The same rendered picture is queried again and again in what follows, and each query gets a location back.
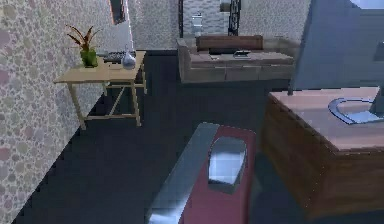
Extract brown wooden television stand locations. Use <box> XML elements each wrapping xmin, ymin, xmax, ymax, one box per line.
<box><xmin>259</xmin><ymin>86</ymin><xmax>384</xmax><ymax>220</ymax></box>

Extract grey brown sofa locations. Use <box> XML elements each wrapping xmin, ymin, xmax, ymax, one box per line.
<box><xmin>176</xmin><ymin>34</ymin><xmax>301</xmax><ymax>84</ymax></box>

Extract brown sofa cushion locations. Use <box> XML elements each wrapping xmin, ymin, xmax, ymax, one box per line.
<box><xmin>195</xmin><ymin>34</ymin><xmax>264</xmax><ymax>52</ymax></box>

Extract grey round vase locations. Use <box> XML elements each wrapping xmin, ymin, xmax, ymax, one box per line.
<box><xmin>121</xmin><ymin>45</ymin><xmax>137</xmax><ymax>71</ymax></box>

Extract black keyboard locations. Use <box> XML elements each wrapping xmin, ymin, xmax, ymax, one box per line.
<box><xmin>102</xmin><ymin>50</ymin><xmax>137</xmax><ymax>65</ymax></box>

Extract light wooden side table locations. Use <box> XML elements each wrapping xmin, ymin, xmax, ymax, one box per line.
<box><xmin>53</xmin><ymin>50</ymin><xmax>148</xmax><ymax>131</ymax></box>

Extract black lattice shelf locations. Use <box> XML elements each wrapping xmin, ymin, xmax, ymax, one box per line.
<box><xmin>227</xmin><ymin>0</ymin><xmax>242</xmax><ymax>37</ymax></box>

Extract green potted house plant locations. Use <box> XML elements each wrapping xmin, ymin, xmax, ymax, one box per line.
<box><xmin>65</xmin><ymin>24</ymin><xmax>104</xmax><ymax>69</ymax></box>

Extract large grey television set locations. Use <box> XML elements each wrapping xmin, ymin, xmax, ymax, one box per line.
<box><xmin>287</xmin><ymin>0</ymin><xmax>384</xmax><ymax>125</ymax></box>

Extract black doorway frame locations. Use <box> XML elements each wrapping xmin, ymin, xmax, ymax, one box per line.
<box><xmin>178</xmin><ymin>0</ymin><xmax>185</xmax><ymax>39</ymax></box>

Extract dark framed wall picture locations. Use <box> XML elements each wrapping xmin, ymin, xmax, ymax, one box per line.
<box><xmin>109</xmin><ymin>0</ymin><xmax>128</xmax><ymax>26</ymax></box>

